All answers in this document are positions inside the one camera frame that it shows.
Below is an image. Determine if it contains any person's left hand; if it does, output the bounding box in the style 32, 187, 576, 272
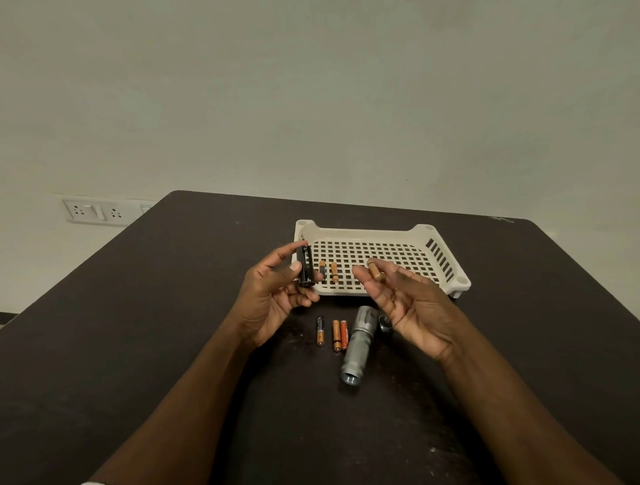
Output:
231, 241, 325, 349

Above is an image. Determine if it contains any person's right hand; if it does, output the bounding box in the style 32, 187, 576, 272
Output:
352, 258, 469, 363

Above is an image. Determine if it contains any black battery holder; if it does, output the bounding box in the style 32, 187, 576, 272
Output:
296, 243, 317, 288

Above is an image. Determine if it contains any person's left forearm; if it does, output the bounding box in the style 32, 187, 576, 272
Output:
90, 320, 267, 485

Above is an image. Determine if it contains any person's right forearm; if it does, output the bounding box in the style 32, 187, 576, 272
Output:
434, 321, 624, 485

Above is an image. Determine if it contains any white perforated plastic tray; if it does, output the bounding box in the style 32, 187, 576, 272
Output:
292, 219, 472, 299

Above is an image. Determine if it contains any silver flashlight body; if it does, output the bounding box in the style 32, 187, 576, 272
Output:
340, 306, 379, 387

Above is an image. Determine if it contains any white wall socket plate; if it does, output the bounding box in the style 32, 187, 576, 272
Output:
62, 198, 157, 227

